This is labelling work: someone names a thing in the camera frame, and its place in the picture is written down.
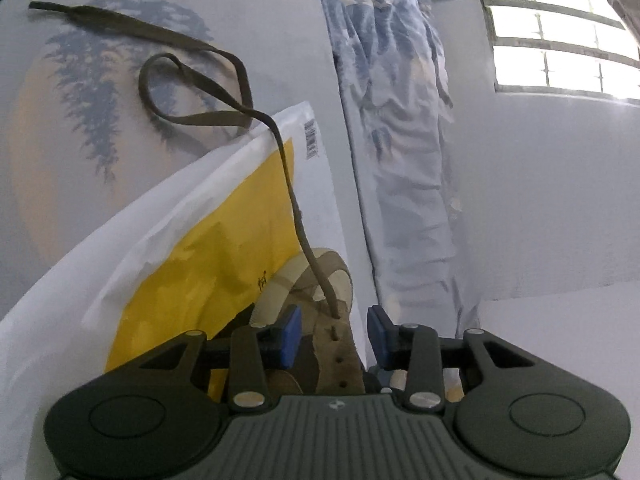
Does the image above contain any brown shoelace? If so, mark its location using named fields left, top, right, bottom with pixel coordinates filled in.
left=28, top=0, right=347, bottom=322

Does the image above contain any white and yellow plastic bag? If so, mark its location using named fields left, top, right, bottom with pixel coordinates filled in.
left=0, top=101, right=467, bottom=480

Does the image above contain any brown suede shoe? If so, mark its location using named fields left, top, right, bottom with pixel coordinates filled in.
left=249, top=247, right=372, bottom=397

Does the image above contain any blue leaf-print duvet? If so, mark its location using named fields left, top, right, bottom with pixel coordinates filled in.
left=312, top=0, right=484, bottom=352

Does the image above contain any barred window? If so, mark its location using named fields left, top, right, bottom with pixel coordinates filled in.
left=477, top=0, right=640, bottom=107

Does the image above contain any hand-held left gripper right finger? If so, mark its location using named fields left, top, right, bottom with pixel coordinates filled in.
left=367, top=305, right=536, bottom=406

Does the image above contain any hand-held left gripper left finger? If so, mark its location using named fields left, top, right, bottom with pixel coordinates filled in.
left=137, top=304, right=303, bottom=406

